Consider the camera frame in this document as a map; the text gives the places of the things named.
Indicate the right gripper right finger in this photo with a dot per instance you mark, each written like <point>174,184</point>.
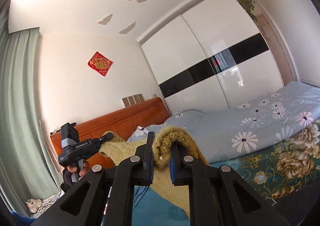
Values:
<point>219,196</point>

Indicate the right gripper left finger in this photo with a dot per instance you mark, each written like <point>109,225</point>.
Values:
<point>104,196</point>

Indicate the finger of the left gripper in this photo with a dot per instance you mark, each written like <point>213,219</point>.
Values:
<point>106,137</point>

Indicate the mustard knitted sweater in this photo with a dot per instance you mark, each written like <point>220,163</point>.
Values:
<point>118,150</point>

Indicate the orange wooden headboard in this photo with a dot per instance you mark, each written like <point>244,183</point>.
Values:
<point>125,121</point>

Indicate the green curtain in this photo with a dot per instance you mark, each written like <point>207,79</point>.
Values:
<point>27,170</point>

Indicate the light blue floral duvet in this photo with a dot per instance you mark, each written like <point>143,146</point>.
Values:
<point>291,112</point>

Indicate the teal floral bed blanket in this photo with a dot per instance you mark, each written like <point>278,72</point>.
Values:
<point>286,175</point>

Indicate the white black sliding wardrobe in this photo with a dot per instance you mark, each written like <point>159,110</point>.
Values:
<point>210,58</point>

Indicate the wooden door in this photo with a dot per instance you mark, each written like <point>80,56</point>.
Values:
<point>286,70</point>

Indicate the hanging green plant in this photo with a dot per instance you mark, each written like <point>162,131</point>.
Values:
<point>248,6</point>

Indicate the wall switch panel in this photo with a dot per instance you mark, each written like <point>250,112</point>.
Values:
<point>132,100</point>

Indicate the red fu wall decoration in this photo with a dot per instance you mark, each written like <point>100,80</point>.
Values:
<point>100,63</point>

